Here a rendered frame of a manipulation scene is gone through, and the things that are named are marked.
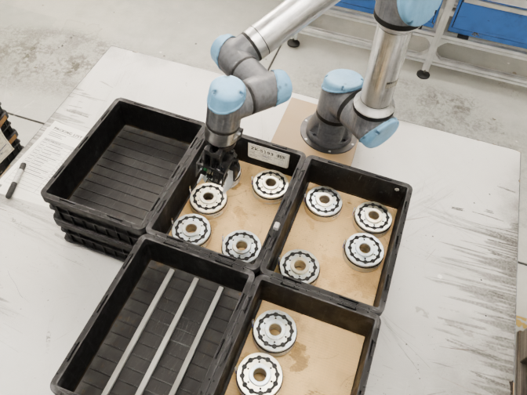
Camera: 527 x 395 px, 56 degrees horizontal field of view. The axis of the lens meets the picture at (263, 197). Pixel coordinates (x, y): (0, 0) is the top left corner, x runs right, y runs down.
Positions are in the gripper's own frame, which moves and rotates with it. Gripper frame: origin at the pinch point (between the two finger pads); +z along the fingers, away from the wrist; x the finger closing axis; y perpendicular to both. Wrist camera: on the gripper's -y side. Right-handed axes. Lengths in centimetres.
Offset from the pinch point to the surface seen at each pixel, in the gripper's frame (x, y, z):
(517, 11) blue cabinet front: 89, -191, 32
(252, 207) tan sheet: 9.9, -3.5, 10.8
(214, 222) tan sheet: 2.2, 5.0, 11.7
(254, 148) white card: 4.0, -18.3, 4.2
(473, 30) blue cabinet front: 75, -192, 50
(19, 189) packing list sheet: -61, 8, 32
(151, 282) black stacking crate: -5.1, 27.3, 12.7
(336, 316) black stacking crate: 39.7, 21.6, 2.2
